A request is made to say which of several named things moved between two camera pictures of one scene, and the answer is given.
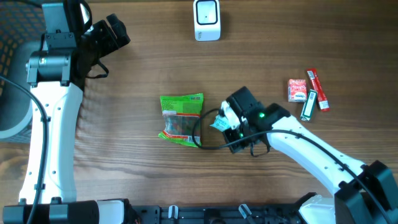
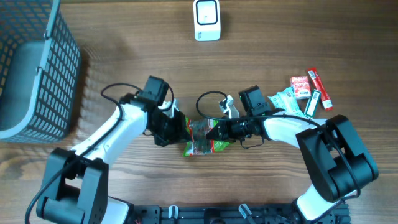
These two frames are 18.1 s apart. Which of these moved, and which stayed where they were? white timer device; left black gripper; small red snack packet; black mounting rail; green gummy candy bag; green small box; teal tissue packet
Moved: green small box; teal tissue packet; left black gripper; green gummy candy bag; small red snack packet
Stayed: black mounting rail; white timer device
